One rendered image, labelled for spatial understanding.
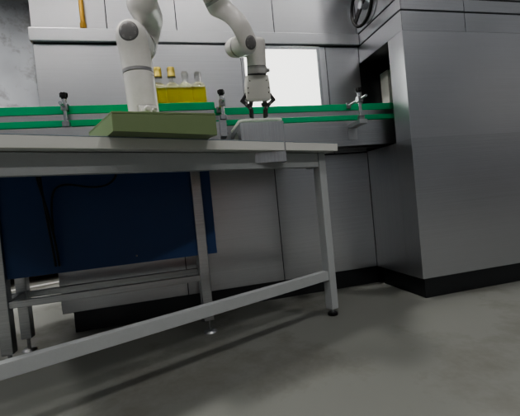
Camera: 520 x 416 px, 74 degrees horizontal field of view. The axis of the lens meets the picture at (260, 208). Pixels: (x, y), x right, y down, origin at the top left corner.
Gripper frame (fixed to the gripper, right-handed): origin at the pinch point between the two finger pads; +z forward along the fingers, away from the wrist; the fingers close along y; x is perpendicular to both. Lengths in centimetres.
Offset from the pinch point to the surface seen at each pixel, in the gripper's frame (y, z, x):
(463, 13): -105, -42, -15
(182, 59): 27, -27, -42
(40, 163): 68, 9, 43
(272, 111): -11.1, -1.0, -19.6
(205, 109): 20.8, -3.0, -9.1
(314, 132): -30.0, 9.7, -15.6
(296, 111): -22.9, -0.1, -19.8
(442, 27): -93, -35, -13
